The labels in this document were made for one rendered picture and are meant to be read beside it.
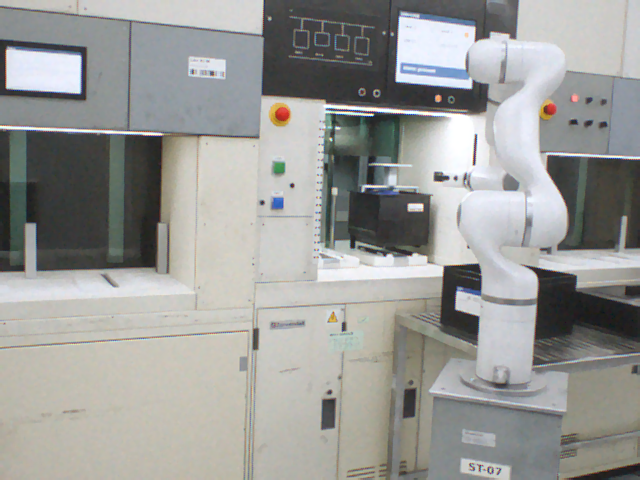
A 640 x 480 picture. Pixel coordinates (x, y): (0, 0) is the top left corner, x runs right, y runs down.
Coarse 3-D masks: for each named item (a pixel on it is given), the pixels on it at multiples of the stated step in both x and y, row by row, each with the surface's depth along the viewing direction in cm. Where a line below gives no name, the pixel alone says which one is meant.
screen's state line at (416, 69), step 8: (400, 64) 221; (408, 64) 222; (416, 64) 223; (424, 64) 224; (400, 72) 221; (408, 72) 222; (416, 72) 223; (424, 72) 225; (432, 72) 226; (440, 72) 227; (448, 72) 229; (456, 72) 230; (464, 72) 231
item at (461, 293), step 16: (448, 272) 214; (464, 272) 208; (480, 272) 225; (544, 272) 219; (560, 272) 214; (448, 288) 214; (464, 288) 209; (480, 288) 204; (544, 288) 201; (560, 288) 205; (448, 304) 214; (464, 304) 209; (544, 304) 202; (560, 304) 206; (448, 320) 214; (464, 320) 209; (544, 320) 203; (560, 320) 207; (544, 336) 204
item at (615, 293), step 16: (576, 288) 228; (592, 288) 230; (608, 288) 231; (624, 288) 232; (576, 304) 224; (592, 304) 219; (608, 304) 214; (624, 304) 209; (576, 320) 224; (592, 320) 219; (608, 320) 214; (624, 320) 209; (624, 336) 208
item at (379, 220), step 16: (384, 176) 260; (352, 192) 262; (368, 192) 251; (400, 192) 272; (416, 192) 264; (352, 208) 262; (368, 208) 252; (384, 208) 248; (400, 208) 251; (416, 208) 253; (352, 224) 262; (368, 224) 252; (384, 224) 249; (400, 224) 251; (416, 224) 254; (352, 240) 266; (368, 240) 257; (384, 240) 249; (400, 240) 252; (416, 240) 255; (384, 256) 253
